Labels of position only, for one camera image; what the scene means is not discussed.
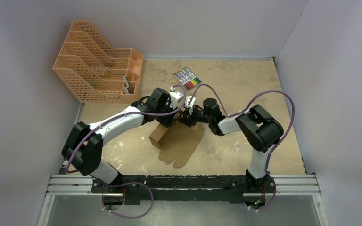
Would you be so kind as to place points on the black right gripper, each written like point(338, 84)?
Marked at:
point(189, 117)

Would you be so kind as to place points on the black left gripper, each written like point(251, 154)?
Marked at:
point(168, 122)

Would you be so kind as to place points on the brown cardboard box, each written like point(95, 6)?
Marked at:
point(176, 143)

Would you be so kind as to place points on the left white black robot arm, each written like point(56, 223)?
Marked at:
point(84, 145)

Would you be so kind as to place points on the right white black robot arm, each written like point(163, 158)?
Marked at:
point(260, 129)

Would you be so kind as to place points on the pack of coloured markers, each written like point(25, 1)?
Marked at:
point(187, 78)

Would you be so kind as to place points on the orange plastic file rack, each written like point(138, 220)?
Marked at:
point(96, 72)

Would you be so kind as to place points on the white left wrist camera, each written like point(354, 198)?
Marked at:
point(177, 98)

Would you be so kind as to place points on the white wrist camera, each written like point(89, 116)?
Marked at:
point(189, 102)
point(177, 98)

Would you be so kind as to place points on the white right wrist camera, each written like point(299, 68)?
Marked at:
point(189, 102)

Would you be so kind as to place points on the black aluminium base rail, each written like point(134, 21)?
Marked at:
point(233, 189)

